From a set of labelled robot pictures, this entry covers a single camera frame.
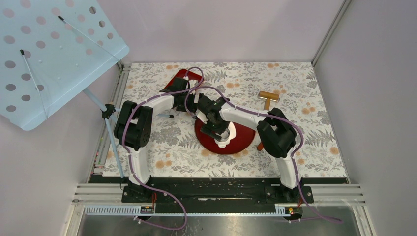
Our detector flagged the white dough ball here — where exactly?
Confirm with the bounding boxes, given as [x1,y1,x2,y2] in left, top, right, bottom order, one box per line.
[215,122,237,148]

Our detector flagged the round red tray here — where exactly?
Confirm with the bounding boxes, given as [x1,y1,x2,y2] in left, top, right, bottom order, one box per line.
[194,119,256,155]

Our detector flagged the wooden double-ended rolling pin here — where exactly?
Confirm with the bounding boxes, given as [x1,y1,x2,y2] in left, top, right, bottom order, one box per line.
[258,91,280,110]

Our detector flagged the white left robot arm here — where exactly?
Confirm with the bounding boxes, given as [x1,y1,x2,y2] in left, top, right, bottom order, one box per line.
[114,76,204,202]

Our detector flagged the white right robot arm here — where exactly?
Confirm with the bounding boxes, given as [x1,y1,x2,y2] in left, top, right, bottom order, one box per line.
[195,96,302,203]

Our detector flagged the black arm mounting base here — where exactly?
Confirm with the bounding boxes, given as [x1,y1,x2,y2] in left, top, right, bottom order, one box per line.
[121,177,314,204]

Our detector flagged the floral table mat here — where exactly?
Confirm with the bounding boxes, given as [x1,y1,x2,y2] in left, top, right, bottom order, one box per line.
[122,62,347,177]

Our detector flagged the rectangular red tray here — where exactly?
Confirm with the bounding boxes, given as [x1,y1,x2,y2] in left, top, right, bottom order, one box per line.
[160,69,204,93]

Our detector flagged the light blue music stand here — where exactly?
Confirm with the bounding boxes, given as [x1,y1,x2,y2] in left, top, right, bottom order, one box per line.
[0,0,130,170]

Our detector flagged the metal scraper wooden handle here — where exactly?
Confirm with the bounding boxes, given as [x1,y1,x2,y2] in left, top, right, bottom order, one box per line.
[256,143,264,151]

